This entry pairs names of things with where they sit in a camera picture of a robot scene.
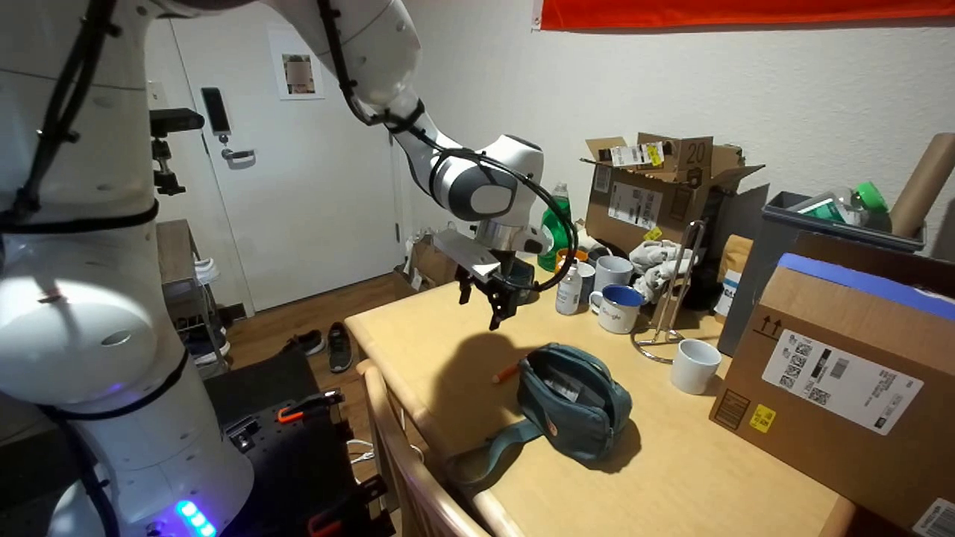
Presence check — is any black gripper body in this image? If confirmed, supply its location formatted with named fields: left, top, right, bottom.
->
left=451, top=249, right=539, bottom=299

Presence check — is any brown paper bag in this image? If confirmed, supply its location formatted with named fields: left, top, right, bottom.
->
left=409, top=237, right=464, bottom=292

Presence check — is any teal fabric bag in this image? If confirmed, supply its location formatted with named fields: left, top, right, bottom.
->
left=443, top=341, right=634, bottom=490

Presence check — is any small white plastic bottle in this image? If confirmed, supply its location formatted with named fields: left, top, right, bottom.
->
left=552, top=257, right=591, bottom=319

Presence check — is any green dish soap bottle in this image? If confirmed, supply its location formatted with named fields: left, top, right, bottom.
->
left=534, top=183, right=577, bottom=274

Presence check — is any white mug blue inside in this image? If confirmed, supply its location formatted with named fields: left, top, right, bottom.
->
left=585, top=283, right=651, bottom=337

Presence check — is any plain white mug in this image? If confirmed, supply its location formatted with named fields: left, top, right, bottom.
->
left=591, top=253, right=637, bottom=296

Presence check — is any black shoe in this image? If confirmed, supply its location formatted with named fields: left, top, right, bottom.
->
left=284, top=328, right=328, bottom=362
left=324, top=319, right=354, bottom=378

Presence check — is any crumpled white cloth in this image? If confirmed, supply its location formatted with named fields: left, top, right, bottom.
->
left=628, top=237, right=700, bottom=304

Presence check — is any open cardboard box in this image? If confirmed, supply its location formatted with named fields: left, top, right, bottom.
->
left=577, top=128, right=768, bottom=259

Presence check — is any wooden chair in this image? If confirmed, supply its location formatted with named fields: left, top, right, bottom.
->
left=351, top=357, right=495, bottom=537

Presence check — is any orange black clamp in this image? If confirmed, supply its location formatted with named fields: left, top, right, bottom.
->
left=273, top=389, right=345, bottom=430
left=304, top=477, right=391, bottom=537

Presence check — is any small tan box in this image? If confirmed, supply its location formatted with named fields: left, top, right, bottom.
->
left=709, top=229, right=758, bottom=319

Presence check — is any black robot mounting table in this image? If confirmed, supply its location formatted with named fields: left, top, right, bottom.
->
left=198, top=347, right=394, bottom=537

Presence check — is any dark grey trash bin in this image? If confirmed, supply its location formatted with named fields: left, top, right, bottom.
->
left=716, top=187, right=927, bottom=357

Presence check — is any small poster on door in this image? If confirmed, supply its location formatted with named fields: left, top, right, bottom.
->
left=278, top=47, right=316, bottom=102

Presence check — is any brown side cabinet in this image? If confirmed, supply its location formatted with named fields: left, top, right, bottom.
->
left=151, top=219, right=236, bottom=378

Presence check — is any black door lock keypad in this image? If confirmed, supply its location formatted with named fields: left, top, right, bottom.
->
left=198, top=84, right=236, bottom=149

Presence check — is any large labelled cardboard box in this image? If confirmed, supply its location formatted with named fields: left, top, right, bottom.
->
left=706, top=251, right=955, bottom=537

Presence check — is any green white trash item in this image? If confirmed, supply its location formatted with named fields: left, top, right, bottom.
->
left=789, top=178, right=892, bottom=229

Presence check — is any brown cardboard tube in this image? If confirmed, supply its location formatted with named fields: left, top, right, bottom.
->
left=885, top=132, right=955, bottom=241

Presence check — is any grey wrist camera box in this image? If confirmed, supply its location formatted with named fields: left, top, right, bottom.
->
left=433, top=226, right=504, bottom=283

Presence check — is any metal wire stand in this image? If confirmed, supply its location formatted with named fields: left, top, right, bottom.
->
left=625, top=219, right=713, bottom=353

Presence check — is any silver door handle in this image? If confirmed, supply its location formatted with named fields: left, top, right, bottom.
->
left=218, top=144, right=260, bottom=172

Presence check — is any black camera on stand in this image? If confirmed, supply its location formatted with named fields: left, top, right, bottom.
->
left=146, top=104, right=209, bottom=199

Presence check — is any red wall banner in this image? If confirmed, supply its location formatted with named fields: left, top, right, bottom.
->
left=534, top=0, right=955, bottom=37

